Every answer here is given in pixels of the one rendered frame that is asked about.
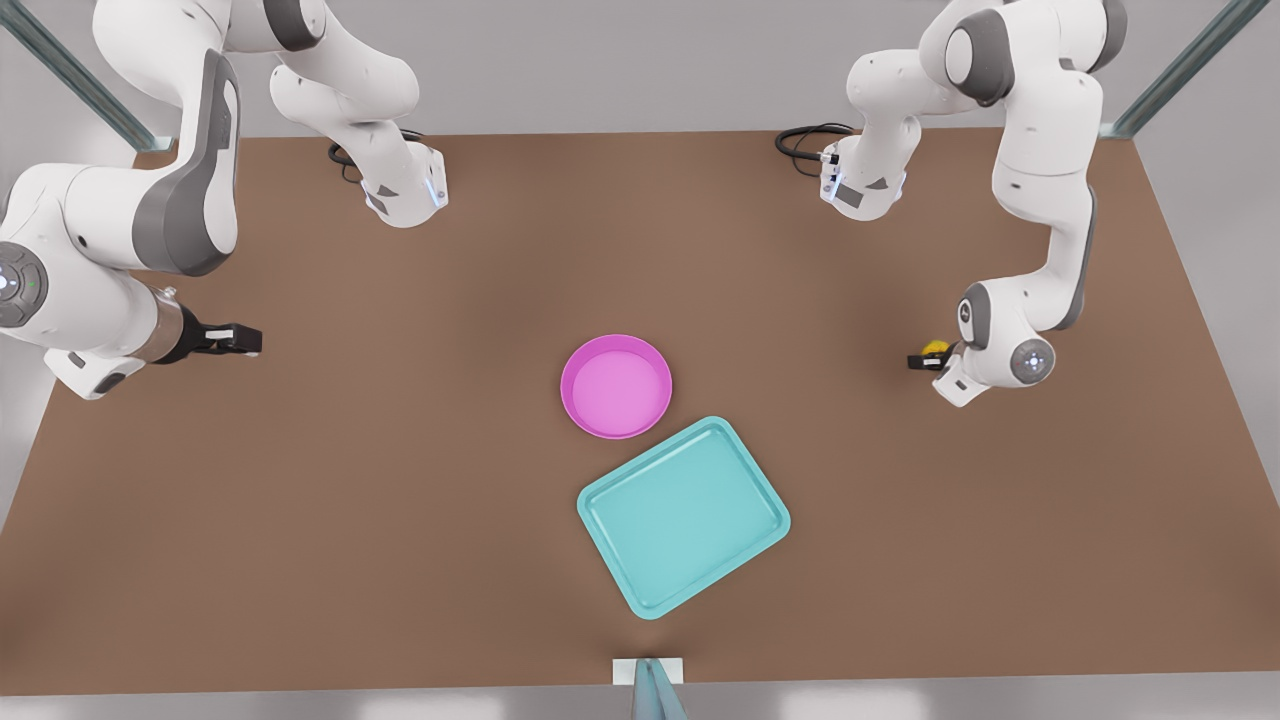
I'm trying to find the teal rectangular tray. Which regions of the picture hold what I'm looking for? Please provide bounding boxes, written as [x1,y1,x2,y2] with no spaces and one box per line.
[576,415,792,622]

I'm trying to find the pink round plate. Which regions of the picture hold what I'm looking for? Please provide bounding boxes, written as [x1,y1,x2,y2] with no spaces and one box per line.
[560,334,674,441]

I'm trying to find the black cable loop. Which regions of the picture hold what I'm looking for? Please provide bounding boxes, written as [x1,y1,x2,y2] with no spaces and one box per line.
[328,129,427,187]
[774,122,857,182]

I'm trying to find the silver frame post with foot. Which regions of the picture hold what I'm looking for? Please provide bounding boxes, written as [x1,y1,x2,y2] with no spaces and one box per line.
[612,656,687,720]

